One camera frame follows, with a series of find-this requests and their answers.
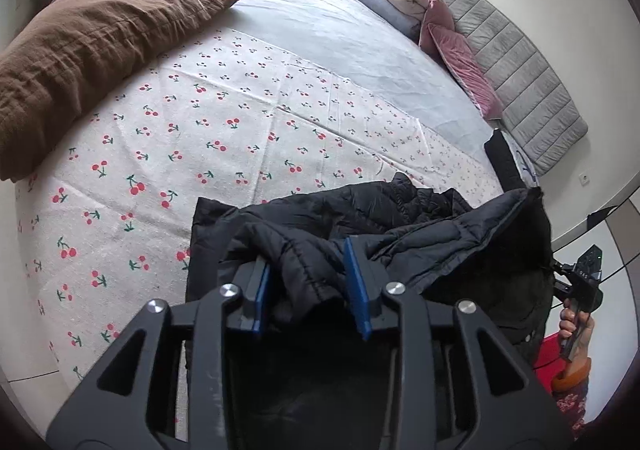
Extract bed with grey sheet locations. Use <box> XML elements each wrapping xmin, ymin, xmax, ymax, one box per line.
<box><xmin>82</xmin><ymin>0</ymin><xmax>501</xmax><ymax>157</ymax></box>

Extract brown blanket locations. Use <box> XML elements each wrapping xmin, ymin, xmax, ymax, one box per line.
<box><xmin>0</xmin><ymin>0</ymin><xmax>247</xmax><ymax>182</ymax></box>

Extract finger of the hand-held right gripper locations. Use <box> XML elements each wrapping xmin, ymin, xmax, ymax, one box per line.
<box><xmin>551</xmin><ymin>260</ymin><xmax>577</xmax><ymax>300</ymax></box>

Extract cherry print blanket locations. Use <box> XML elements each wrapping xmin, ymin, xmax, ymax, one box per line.
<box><xmin>12</xmin><ymin>28</ymin><xmax>506</xmax><ymax>381</ymax></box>

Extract person's right hand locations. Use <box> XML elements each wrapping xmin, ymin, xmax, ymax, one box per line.
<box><xmin>557</xmin><ymin>307</ymin><xmax>596</xmax><ymax>367</ymax></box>

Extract grey padded headboard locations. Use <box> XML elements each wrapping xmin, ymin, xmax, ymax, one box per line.
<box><xmin>417</xmin><ymin>0</ymin><xmax>589</xmax><ymax>176</ymax></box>

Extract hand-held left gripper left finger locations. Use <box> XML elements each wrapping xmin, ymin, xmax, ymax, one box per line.
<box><xmin>47</xmin><ymin>257</ymin><xmax>273</xmax><ymax>450</ymax></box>

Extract person's right forearm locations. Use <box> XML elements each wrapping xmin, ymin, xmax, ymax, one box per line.
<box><xmin>550</xmin><ymin>357</ymin><xmax>594</xmax><ymax>437</ymax></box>

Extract white printed pillow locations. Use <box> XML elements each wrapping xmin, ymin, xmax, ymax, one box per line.
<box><xmin>505</xmin><ymin>130</ymin><xmax>539</xmax><ymax>182</ymax></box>

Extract red plastic chair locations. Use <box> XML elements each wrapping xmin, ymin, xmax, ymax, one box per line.
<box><xmin>531</xmin><ymin>334</ymin><xmax>571</xmax><ymax>376</ymax></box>

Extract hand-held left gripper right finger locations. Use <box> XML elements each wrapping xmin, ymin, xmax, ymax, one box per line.
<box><xmin>344</xmin><ymin>235</ymin><xmax>576</xmax><ymax>450</ymax></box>

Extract light blue pillow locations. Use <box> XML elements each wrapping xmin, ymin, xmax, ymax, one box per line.
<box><xmin>342</xmin><ymin>0</ymin><xmax>422</xmax><ymax>40</ymax></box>

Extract black pillow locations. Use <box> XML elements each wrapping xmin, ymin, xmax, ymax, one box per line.
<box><xmin>483</xmin><ymin>129</ymin><xmax>532</xmax><ymax>192</ymax></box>

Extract pink velvet cushion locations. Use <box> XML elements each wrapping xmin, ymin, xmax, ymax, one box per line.
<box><xmin>426</xmin><ymin>22</ymin><xmax>504</xmax><ymax>119</ymax></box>
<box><xmin>402</xmin><ymin>0</ymin><xmax>456</xmax><ymax>52</ymax></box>

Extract black puffer jacket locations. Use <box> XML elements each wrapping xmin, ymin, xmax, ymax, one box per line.
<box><xmin>184</xmin><ymin>171</ymin><xmax>556</xmax><ymax>381</ymax></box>

